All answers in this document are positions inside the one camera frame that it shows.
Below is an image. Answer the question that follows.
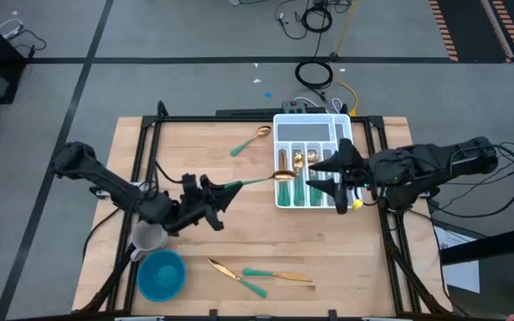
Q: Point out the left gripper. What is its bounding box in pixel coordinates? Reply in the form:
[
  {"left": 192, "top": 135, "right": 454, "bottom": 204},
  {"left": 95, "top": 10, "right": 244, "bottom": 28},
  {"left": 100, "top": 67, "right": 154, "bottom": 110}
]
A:
[{"left": 149, "top": 174, "right": 244, "bottom": 235}]

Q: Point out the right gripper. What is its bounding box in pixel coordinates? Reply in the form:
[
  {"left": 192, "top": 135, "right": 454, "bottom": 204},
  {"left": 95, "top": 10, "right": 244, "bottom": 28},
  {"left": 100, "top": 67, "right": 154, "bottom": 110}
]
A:
[{"left": 308, "top": 138, "right": 392, "bottom": 214}]

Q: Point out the white cutlery tray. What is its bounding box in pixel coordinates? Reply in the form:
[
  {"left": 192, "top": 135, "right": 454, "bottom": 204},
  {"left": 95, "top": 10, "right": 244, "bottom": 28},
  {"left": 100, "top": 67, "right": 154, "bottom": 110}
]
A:
[{"left": 272, "top": 112, "right": 357, "bottom": 210}]

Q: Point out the grey power strip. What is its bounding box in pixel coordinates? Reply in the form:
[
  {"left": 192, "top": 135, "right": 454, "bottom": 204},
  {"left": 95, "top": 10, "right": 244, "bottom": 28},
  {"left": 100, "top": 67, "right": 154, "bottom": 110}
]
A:
[{"left": 282, "top": 100, "right": 310, "bottom": 116}]

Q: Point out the grey patterned mug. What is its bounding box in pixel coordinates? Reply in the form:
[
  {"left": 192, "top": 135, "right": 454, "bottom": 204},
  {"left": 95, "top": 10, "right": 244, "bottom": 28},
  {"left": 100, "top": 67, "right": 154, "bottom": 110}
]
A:
[{"left": 130, "top": 220, "right": 170, "bottom": 263}]

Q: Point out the long black bar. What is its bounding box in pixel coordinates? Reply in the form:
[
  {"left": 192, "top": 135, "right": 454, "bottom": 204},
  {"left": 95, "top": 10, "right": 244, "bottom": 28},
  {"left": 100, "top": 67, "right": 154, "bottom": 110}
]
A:
[{"left": 215, "top": 106, "right": 329, "bottom": 119}]

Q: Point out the blue bowl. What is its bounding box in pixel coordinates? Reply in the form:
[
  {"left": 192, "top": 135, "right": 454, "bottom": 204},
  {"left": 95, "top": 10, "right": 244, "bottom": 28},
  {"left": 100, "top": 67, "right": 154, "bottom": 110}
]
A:
[{"left": 136, "top": 248, "right": 188, "bottom": 303}]

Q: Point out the white paper sheet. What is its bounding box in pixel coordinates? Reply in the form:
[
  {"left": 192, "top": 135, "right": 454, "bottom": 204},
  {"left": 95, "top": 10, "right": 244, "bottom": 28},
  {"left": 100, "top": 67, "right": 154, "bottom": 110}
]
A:
[{"left": 433, "top": 225, "right": 482, "bottom": 294}]

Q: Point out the black beam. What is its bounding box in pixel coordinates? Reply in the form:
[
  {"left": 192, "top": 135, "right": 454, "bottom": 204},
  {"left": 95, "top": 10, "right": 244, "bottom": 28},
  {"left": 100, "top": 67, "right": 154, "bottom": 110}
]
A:
[{"left": 439, "top": 221, "right": 514, "bottom": 267}]

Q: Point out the black table frame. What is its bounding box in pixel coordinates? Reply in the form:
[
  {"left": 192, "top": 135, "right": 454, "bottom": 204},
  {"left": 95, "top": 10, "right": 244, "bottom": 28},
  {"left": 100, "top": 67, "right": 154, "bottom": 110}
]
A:
[{"left": 73, "top": 100, "right": 454, "bottom": 321}]

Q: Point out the white cable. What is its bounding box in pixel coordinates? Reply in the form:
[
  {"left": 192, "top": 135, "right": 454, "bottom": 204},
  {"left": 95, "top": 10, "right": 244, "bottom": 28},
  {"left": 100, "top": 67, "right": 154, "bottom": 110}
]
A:
[{"left": 293, "top": 95, "right": 322, "bottom": 110}]

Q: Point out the coiled black cable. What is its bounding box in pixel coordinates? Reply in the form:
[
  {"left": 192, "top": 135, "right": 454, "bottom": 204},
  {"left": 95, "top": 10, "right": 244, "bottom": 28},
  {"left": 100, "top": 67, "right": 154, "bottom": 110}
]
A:
[
  {"left": 300, "top": 4, "right": 333, "bottom": 34},
  {"left": 294, "top": 59, "right": 335, "bottom": 90}
]

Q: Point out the yellow hanging cable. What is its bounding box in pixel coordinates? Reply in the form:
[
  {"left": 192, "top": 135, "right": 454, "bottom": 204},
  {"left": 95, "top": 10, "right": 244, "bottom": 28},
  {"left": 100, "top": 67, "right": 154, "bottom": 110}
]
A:
[{"left": 333, "top": 0, "right": 360, "bottom": 116}]

